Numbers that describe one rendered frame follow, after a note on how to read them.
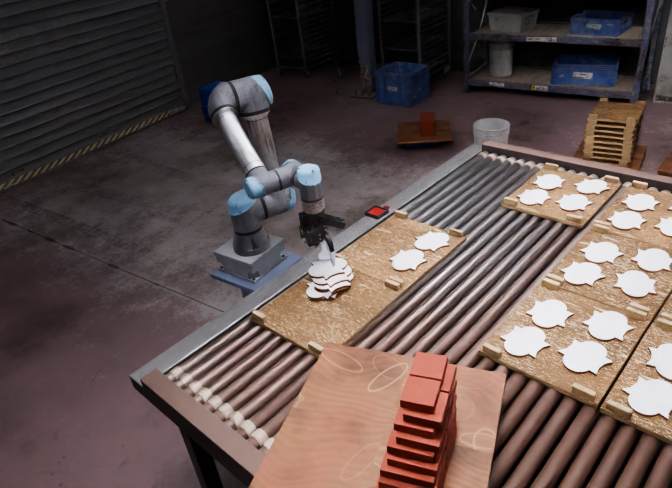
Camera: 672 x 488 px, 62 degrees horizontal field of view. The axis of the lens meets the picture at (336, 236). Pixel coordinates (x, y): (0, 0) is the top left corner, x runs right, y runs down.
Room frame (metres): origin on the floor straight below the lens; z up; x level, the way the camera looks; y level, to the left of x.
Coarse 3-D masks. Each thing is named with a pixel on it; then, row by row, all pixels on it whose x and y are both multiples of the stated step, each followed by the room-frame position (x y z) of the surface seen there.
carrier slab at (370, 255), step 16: (384, 224) 2.02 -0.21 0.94; (400, 224) 2.01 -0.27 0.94; (416, 224) 1.99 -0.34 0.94; (368, 240) 1.91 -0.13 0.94; (384, 240) 1.90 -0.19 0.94; (400, 240) 1.88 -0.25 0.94; (416, 240) 1.87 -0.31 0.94; (464, 240) 1.84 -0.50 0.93; (352, 256) 1.81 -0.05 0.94; (368, 256) 1.80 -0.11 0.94; (384, 256) 1.79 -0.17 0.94; (432, 256) 1.75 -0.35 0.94; (368, 272) 1.70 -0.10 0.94; (384, 272) 1.68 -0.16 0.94; (400, 272) 1.67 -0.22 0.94; (416, 272) 1.66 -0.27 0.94; (400, 288) 1.58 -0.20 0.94
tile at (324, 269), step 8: (312, 264) 1.71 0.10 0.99; (320, 264) 1.69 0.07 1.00; (328, 264) 1.69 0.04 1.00; (336, 264) 1.68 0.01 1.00; (344, 264) 1.67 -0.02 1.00; (312, 272) 1.65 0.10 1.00; (320, 272) 1.64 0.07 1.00; (328, 272) 1.64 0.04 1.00; (336, 272) 1.63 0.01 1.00; (344, 272) 1.63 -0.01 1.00
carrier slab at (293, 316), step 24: (360, 288) 1.60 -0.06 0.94; (384, 288) 1.59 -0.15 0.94; (264, 312) 1.54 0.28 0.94; (288, 312) 1.52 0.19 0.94; (312, 312) 1.51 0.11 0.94; (336, 312) 1.49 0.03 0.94; (360, 312) 1.47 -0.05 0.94; (288, 336) 1.40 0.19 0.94; (312, 336) 1.38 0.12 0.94; (336, 336) 1.37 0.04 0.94
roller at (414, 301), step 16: (496, 224) 1.94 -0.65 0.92; (480, 240) 1.84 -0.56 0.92; (464, 256) 1.75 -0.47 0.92; (448, 272) 1.66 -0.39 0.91; (432, 288) 1.59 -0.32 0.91; (416, 304) 1.51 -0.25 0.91; (384, 320) 1.44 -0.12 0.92; (400, 320) 1.45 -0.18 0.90; (368, 336) 1.37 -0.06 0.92; (256, 432) 1.04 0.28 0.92; (272, 432) 1.05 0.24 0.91
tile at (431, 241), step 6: (426, 234) 1.89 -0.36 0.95; (432, 234) 1.88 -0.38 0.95; (438, 234) 1.88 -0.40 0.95; (444, 234) 1.87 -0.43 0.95; (420, 240) 1.85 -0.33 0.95; (426, 240) 1.84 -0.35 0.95; (432, 240) 1.84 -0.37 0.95; (438, 240) 1.83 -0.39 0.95; (444, 240) 1.83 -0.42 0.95; (420, 246) 1.81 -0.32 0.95; (426, 246) 1.80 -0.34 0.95; (432, 246) 1.80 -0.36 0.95; (438, 246) 1.79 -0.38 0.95; (444, 246) 1.80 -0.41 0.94
